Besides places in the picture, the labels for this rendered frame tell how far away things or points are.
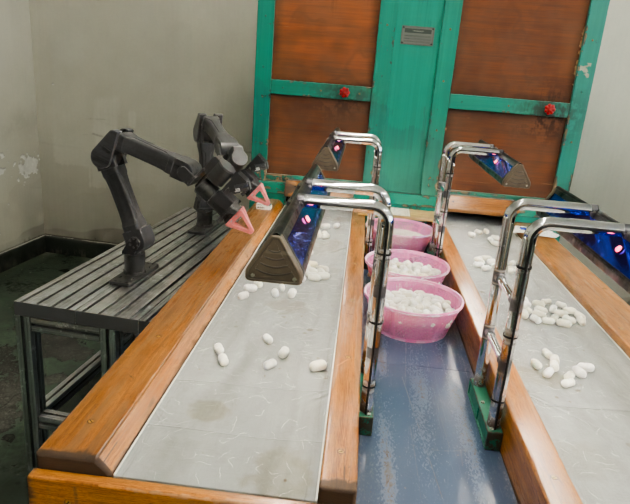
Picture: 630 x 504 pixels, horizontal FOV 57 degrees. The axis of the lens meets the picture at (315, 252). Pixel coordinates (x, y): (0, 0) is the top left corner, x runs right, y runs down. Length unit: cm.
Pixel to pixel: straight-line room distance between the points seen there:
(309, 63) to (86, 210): 211
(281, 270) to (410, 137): 178
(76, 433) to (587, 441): 86
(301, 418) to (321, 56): 175
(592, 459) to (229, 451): 60
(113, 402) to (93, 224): 310
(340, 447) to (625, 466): 48
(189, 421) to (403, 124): 176
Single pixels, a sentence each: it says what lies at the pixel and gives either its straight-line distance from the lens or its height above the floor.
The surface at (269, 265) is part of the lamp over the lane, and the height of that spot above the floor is 107.
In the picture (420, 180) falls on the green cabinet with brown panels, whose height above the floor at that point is 90.
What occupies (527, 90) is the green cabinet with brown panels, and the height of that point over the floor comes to 131.
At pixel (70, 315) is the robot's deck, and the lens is 168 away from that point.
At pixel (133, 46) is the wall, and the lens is 381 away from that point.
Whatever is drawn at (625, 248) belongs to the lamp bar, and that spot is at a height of 109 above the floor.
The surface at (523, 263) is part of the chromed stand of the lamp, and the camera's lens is 105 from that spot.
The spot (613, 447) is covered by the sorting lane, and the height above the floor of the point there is 74.
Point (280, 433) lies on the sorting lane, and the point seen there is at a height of 74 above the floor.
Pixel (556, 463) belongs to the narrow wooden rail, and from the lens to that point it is 104.
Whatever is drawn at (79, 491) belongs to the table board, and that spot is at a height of 72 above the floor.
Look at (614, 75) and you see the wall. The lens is 353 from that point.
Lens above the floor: 133
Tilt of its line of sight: 18 degrees down
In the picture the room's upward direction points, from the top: 5 degrees clockwise
